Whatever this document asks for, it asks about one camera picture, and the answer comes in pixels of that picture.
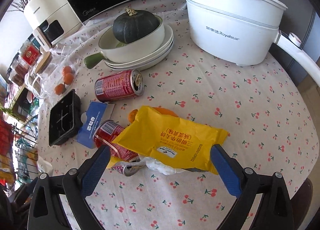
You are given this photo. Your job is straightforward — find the crushed red soda can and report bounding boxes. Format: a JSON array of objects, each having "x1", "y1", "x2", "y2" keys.
[{"x1": 93, "y1": 120, "x2": 144, "y2": 176}]

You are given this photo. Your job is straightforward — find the yellow snack wrapper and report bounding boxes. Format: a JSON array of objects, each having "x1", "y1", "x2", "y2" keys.
[{"x1": 115, "y1": 116, "x2": 228, "y2": 174}]

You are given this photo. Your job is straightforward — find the blue paper carton piece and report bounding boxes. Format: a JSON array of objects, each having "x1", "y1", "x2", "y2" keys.
[{"x1": 76, "y1": 101, "x2": 115, "y2": 149}]

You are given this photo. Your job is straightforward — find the white tissue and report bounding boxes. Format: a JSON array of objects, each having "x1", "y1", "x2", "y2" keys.
[{"x1": 139, "y1": 155, "x2": 187, "y2": 175}]

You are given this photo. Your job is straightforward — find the orange peel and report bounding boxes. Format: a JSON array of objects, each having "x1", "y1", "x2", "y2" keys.
[{"x1": 128, "y1": 106, "x2": 178, "y2": 123}]

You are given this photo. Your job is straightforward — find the cherry print tablecloth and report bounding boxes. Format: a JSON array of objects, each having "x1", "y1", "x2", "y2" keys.
[{"x1": 36, "y1": 0, "x2": 320, "y2": 230}]

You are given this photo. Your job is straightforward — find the black plastic tray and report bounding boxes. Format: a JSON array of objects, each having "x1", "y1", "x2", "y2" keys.
[{"x1": 49, "y1": 89, "x2": 83, "y2": 146}]

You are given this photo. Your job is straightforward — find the small orange tomato top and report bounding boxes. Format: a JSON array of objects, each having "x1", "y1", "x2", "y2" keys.
[{"x1": 62, "y1": 66, "x2": 73, "y2": 76}]

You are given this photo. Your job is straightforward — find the upright-lying red soda can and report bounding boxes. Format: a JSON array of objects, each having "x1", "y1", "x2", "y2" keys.
[{"x1": 94, "y1": 69, "x2": 144, "y2": 102}]

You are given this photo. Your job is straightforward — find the red label jar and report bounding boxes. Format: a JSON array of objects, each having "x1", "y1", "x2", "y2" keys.
[{"x1": 20, "y1": 42, "x2": 41, "y2": 66}]

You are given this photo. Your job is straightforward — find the cream countertop appliance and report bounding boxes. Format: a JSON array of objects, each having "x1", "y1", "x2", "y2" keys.
[{"x1": 24, "y1": 0, "x2": 82, "y2": 51}]

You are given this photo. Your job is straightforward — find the stacked white plates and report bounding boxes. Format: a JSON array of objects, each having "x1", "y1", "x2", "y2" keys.
[{"x1": 104, "y1": 25, "x2": 174, "y2": 70}]

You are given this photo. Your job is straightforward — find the white Royalstar electric pot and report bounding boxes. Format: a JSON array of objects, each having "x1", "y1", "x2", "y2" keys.
[{"x1": 186, "y1": 0, "x2": 319, "y2": 83}]

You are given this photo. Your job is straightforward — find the dark green pumpkin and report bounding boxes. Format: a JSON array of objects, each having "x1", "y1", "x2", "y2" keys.
[{"x1": 112, "y1": 8, "x2": 160, "y2": 44}]

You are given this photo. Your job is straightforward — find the black wire rack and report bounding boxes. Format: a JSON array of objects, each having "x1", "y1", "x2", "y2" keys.
[{"x1": 1, "y1": 114, "x2": 38, "y2": 188}]

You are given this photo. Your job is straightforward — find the cream pan green handle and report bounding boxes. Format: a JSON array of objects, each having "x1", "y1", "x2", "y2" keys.
[{"x1": 84, "y1": 16, "x2": 165, "y2": 69}]

